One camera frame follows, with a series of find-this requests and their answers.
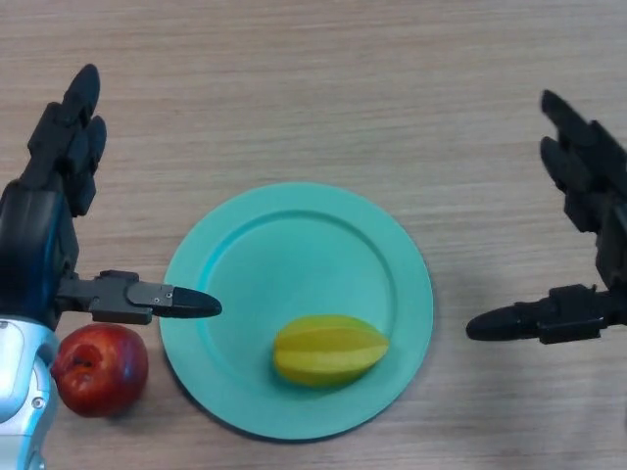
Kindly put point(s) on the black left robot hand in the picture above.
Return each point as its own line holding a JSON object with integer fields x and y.
{"x": 29, "y": 245}

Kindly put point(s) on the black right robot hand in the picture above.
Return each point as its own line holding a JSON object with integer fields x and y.
{"x": 588, "y": 152}

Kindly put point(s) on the yellow starfruit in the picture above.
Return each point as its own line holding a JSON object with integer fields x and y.
{"x": 330, "y": 350}

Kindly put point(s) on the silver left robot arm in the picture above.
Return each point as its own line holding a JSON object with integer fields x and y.
{"x": 19, "y": 372}

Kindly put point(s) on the green round plate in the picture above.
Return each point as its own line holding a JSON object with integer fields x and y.
{"x": 294, "y": 264}

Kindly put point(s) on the red apple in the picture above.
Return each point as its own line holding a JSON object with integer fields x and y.
{"x": 105, "y": 372}

